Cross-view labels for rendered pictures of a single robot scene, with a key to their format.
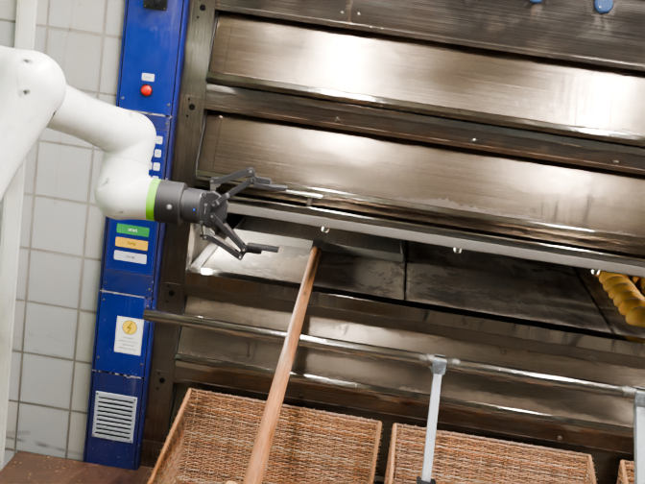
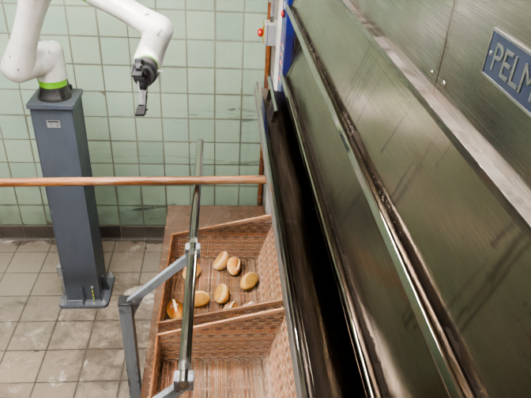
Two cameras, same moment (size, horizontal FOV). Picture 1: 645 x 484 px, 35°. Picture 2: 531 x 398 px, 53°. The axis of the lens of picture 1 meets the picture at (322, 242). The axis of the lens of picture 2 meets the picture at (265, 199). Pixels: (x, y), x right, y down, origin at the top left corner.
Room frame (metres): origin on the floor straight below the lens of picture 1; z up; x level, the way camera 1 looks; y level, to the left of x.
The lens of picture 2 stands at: (2.34, -1.61, 2.18)
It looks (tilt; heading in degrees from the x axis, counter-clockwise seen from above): 33 degrees down; 81
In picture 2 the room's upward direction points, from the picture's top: 4 degrees clockwise
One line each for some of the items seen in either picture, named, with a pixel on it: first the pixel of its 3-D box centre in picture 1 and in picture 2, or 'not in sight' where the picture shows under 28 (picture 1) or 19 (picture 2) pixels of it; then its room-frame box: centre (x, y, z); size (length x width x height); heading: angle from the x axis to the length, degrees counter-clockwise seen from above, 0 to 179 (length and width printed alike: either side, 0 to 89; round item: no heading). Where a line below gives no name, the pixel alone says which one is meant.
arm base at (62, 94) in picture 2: not in sight; (57, 85); (1.73, 0.85, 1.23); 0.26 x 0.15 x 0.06; 87
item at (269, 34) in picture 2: not in sight; (270, 32); (2.73, 0.96, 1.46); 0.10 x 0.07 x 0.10; 87
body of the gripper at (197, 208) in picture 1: (205, 207); (143, 78); (2.17, 0.26, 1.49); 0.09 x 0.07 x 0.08; 88
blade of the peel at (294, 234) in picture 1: (321, 233); not in sight; (3.37, 0.01, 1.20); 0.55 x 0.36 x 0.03; 88
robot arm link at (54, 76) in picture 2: not in sight; (47, 64); (1.72, 0.79, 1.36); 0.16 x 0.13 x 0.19; 55
